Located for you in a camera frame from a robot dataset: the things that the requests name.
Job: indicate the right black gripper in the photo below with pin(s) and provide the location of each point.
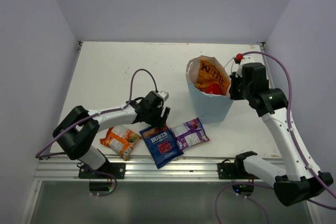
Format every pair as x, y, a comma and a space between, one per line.
233, 95

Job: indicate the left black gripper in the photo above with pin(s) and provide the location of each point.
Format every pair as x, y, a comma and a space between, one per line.
160, 121

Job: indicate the red gummy candy bag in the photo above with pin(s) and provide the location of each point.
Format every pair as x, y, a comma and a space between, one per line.
214, 89

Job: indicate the light blue paper bag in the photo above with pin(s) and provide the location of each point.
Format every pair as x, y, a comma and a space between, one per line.
209, 108

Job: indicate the yellow Kettle chips bag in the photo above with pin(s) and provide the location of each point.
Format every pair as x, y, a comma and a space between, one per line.
208, 74

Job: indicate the blue Burts chips bag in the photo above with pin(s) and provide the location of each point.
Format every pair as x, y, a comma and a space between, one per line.
162, 145

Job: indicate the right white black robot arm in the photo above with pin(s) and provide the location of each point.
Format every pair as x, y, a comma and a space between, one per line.
302, 178

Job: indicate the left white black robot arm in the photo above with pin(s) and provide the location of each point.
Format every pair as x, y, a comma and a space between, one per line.
78, 129

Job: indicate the purple snack packet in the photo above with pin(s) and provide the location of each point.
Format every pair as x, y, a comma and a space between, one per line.
189, 134

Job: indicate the red emergency knob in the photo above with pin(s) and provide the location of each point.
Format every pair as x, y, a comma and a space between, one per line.
238, 58

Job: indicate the orange snack packet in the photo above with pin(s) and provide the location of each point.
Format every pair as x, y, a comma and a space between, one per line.
121, 140

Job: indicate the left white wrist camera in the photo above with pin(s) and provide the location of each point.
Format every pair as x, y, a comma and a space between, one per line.
164, 95

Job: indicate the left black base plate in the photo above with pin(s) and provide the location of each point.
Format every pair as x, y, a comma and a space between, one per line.
117, 170

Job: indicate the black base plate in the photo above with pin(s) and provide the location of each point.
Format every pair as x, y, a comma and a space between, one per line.
117, 170
228, 170

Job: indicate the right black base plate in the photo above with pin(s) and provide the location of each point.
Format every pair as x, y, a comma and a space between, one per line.
228, 170

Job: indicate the aluminium mounting rail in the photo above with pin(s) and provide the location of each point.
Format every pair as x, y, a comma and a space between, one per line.
138, 169

